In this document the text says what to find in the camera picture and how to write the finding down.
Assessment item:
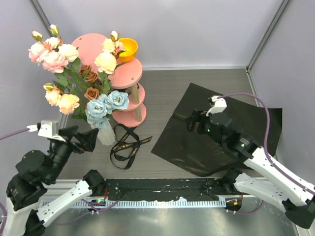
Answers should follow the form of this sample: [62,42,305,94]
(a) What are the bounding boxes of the white cable duct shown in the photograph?
[41,199,226,209]

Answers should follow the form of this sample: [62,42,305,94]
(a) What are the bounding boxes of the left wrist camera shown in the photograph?
[27,120,66,142]

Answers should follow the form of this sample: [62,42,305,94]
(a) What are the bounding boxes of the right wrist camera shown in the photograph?
[206,95,227,117]

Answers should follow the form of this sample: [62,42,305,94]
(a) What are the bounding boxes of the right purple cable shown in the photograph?
[216,92,315,216]

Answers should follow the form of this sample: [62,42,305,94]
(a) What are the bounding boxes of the pink tiered shelf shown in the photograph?
[72,33,147,127]

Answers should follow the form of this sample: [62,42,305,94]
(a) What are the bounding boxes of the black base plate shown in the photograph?
[106,178,240,202]

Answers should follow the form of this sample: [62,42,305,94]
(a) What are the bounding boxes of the black wrapping paper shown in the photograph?
[150,83,283,177]

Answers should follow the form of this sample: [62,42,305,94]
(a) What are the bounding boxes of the white ribbed vase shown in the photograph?
[91,118,116,146]

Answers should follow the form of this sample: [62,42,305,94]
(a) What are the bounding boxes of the brown rose stem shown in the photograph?
[79,64,102,101]

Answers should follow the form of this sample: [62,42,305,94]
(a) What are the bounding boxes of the orange bowl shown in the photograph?
[119,38,138,62]

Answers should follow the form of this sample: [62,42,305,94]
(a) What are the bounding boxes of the blue flower stem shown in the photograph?
[85,90,129,129]

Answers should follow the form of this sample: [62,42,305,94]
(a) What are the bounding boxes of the black ribbon gold lettering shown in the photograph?
[110,123,152,170]

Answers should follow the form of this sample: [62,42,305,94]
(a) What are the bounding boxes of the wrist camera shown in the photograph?
[206,95,227,117]
[27,120,66,142]

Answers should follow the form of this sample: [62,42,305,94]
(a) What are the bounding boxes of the cream flower stem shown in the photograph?
[94,30,125,95]

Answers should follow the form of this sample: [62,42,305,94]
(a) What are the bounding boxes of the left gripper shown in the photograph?
[48,124,100,182]

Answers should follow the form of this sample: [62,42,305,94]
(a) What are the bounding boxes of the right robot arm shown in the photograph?
[185,110,315,229]

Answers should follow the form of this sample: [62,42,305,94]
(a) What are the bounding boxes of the pink peony flower stem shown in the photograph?
[28,30,81,92]

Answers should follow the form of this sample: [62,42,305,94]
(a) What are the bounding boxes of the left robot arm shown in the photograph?
[0,120,106,236]

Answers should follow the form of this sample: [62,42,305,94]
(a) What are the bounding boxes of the peach flower stem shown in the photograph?
[43,83,86,119]

